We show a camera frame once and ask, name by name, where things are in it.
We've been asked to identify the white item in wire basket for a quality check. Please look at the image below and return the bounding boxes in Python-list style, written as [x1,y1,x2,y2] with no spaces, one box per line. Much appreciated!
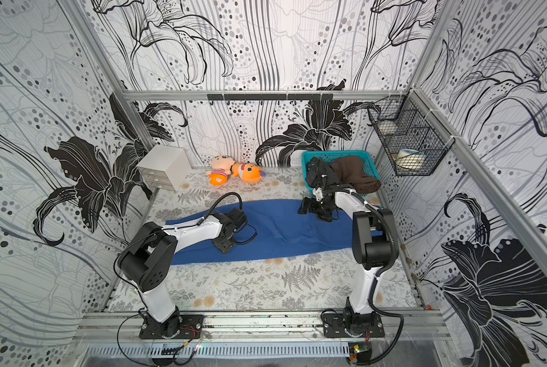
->
[394,148,426,171]

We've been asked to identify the brown folded garment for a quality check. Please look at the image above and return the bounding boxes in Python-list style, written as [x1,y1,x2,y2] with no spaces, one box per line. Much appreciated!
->
[330,155,381,194]

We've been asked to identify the pale item in wire basket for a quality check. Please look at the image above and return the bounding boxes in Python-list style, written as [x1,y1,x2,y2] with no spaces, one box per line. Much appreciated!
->
[378,121,398,135]

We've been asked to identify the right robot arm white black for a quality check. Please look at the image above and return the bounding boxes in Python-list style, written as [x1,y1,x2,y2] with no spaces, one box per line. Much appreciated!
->
[298,187,404,336]

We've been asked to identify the blue long pants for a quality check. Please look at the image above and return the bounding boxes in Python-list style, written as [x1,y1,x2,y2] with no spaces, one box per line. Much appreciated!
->
[163,200,359,265]

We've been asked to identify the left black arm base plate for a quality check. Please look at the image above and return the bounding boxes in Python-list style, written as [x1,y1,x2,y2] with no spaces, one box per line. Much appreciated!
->
[139,314,204,340]

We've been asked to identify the teal plastic basket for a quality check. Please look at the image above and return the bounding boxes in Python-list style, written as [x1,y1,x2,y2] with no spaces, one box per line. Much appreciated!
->
[301,151,381,194]

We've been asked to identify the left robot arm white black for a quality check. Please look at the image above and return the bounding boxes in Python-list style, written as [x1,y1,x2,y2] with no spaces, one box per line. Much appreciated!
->
[116,208,247,339]

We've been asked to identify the black bar on rail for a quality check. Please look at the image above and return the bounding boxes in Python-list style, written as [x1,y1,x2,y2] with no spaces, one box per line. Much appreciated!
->
[206,93,334,102]

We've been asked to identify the orange fish plush toy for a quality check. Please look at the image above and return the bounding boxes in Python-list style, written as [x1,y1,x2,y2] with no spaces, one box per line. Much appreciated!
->
[231,163,267,184]

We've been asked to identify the white slotted cable duct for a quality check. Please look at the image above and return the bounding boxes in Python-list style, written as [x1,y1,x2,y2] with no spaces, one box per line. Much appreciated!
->
[86,342,350,359]

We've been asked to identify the aluminium front rail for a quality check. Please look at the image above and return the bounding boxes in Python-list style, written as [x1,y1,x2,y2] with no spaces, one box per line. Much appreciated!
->
[73,309,452,342]

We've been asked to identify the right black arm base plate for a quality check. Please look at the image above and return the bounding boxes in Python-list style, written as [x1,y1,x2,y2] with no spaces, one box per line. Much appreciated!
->
[321,311,385,339]

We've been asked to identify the dark grey folded garment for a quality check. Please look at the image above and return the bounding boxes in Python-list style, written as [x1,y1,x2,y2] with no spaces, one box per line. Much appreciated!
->
[306,157,342,191]

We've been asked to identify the pink pig plush toy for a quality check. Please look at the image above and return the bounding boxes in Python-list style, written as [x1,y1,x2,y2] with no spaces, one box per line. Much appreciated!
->
[206,155,235,187]

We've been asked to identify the white mini drawer cabinet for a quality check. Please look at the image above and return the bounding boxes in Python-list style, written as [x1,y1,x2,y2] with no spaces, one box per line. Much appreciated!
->
[137,145,192,191]

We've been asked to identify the black wire wall basket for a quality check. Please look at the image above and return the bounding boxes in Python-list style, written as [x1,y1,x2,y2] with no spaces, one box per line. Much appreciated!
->
[367,91,456,177]

